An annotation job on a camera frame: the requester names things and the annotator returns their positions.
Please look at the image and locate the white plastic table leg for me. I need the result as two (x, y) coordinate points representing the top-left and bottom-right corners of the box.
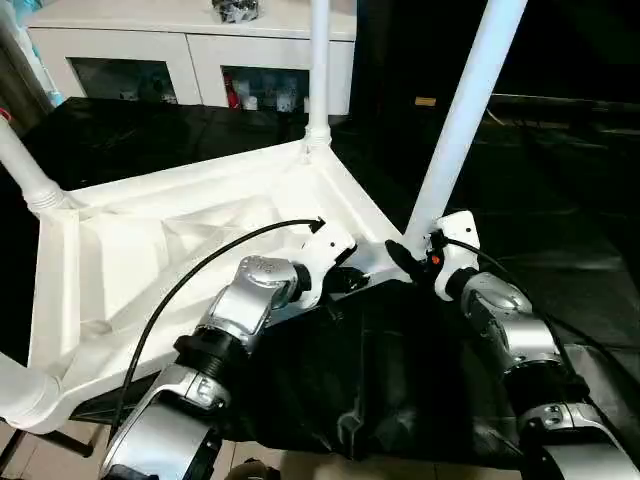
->
(0, 350), (77, 434)
(304, 0), (334, 153)
(403, 0), (529, 253)
(0, 115), (69, 213)

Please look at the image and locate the white plastic table top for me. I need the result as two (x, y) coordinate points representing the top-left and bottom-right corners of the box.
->
(28, 140), (413, 433)

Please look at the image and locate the black mat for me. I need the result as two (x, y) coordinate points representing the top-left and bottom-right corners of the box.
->
(0, 96), (640, 471)

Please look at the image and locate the grey robot foot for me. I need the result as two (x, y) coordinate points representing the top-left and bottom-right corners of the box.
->
(222, 459), (277, 480)

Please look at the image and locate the white cabinet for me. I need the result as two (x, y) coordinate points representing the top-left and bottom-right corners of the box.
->
(25, 0), (357, 117)

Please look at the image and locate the grey object on cabinet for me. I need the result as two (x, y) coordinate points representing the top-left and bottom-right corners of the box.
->
(212, 0), (261, 24)

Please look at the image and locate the light blue plastic pack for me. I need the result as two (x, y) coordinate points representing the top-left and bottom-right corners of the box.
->
(0, 0), (63, 107)

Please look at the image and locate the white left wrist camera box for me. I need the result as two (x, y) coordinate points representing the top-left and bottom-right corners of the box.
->
(293, 222), (359, 307)

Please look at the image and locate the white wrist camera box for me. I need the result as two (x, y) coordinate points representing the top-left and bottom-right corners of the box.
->
(293, 222), (359, 307)
(429, 211), (480, 301)

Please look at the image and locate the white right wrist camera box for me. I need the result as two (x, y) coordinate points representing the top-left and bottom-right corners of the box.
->
(429, 211), (480, 301)

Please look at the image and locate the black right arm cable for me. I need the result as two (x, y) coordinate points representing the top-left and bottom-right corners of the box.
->
(432, 236), (640, 393)

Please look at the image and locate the black folding table frame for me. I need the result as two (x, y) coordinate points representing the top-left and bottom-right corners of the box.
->
(0, 425), (95, 473)

